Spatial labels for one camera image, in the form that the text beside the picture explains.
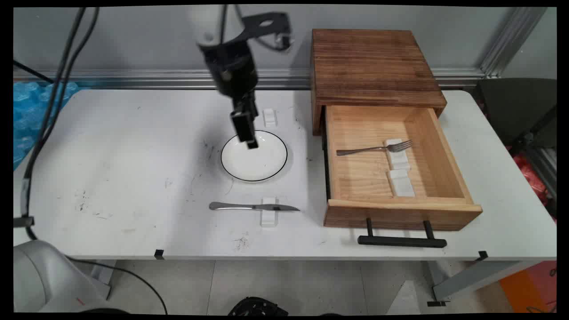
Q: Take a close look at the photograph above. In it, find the aluminium frame bar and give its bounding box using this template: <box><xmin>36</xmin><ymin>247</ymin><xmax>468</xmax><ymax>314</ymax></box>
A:
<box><xmin>525</xmin><ymin>144</ymin><xmax>557</xmax><ymax>200</ymax></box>

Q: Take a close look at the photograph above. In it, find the diagonal aluminium post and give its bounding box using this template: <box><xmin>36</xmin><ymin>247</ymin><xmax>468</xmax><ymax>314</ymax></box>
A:
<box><xmin>480</xmin><ymin>7</ymin><xmax>548</xmax><ymax>79</ymax></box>

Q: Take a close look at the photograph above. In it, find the orange box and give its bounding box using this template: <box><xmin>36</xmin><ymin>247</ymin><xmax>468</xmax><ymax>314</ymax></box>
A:
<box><xmin>499</xmin><ymin>260</ymin><xmax>557</xmax><ymax>314</ymax></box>

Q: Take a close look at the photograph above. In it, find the silver fork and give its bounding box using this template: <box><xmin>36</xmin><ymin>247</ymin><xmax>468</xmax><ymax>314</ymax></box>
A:
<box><xmin>336</xmin><ymin>140</ymin><xmax>414</xmax><ymax>156</ymax></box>

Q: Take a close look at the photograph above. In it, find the dark wooden cabinet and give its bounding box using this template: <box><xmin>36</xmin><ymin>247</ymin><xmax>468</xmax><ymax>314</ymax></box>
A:
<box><xmin>310</xmin><ymin>29</ymin><xmax>448</xmax><ymax>136</ymax></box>

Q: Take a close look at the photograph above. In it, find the silver table knife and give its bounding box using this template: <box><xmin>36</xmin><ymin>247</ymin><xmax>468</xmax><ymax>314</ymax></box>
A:
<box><xmin>209</xmin><ymin>202</ymin><xmax>301</xmax><ymax>212</ymax></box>

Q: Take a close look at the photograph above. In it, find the black drawer handle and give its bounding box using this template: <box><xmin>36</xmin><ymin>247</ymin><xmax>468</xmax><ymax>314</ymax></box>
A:
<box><xmin>357</xmin><ymin>218</ymin><xmax>448</xmax><ymax>248</ymax></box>

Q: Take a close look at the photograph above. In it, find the horizontal aluminium rail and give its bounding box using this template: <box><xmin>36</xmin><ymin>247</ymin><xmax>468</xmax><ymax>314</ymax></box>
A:
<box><xmin>13</xmin><ymin>68</ymin><xmax>485</xmax><ymax>91</ymax></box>

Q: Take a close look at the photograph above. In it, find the grey slanted table leg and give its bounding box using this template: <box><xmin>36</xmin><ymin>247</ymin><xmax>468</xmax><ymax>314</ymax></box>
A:
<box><xmin>427</xmin><ymin>260</ymin><xmax>538</xmax><ymax>303</ymax></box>

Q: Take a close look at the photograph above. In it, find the red plastic bag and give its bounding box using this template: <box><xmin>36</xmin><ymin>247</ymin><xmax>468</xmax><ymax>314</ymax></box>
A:
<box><xmin>511</xmin><ymin>153</ymin><xmax>557</xmax><ymax>223</ymax></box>

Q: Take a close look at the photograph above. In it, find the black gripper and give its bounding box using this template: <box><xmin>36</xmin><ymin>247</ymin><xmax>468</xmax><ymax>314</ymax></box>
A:
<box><xmin>199</xmin><ymin>39</ymin><xmax>260</xmax><ymax>150</ymax></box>

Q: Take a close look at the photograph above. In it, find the white plate with black rim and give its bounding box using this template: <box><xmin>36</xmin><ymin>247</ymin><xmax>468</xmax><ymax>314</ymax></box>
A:
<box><xmin>220</xmin><ymin>130</ymin><xmax>289</xmax><ymax>183</ymax></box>

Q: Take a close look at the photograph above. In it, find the light wooden drawer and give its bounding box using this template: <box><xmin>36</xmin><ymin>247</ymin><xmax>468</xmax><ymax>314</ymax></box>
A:
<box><xmin>323</xmin><ymin>105</ymin><xmax>483</xmax><ymax>232</ymax></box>

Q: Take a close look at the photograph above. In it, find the black object on floor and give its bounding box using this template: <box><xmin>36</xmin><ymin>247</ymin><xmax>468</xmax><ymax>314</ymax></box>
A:
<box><xmin>228</xmin><ymin>296</ymin><xmax>289</xmax><ymax>317</ymax></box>

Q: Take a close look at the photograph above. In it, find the thin black cable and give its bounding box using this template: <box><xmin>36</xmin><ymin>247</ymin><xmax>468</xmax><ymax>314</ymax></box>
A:
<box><xmin>13</xmin><ymin>60</ymin><xmax>55</xmax><ymax>84</ymax></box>

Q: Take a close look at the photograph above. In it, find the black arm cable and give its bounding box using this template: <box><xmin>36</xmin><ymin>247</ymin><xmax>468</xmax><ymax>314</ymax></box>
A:
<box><xmin>27</xmin><ymin>7</ymin><xmax>100</xmax><ymax>178</ymax></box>
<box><xmin>20</xmin><ymin>7</ymin><xmax>168</xmax><ymax>314</ymax></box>

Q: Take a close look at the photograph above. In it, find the blue bubble wrap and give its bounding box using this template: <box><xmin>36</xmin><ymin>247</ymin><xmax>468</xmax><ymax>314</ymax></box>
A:
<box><xmin>13</xmin><ymin>81</ymin><xmax>92</xmax><ymax>170</ymax></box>

